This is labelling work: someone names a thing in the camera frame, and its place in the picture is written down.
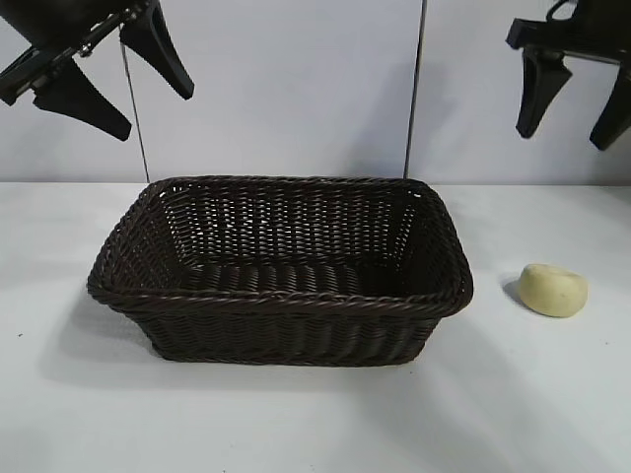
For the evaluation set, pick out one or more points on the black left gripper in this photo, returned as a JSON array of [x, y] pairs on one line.
[[74, 24]]

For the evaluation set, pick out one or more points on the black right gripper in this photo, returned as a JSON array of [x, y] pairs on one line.
[[596, 34]]

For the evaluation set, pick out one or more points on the pale yellow egg yolk pastry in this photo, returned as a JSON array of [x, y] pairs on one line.
[[552, 290]]

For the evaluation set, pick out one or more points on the dark brown woven basket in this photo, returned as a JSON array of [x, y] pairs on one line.
[[296, 325]]

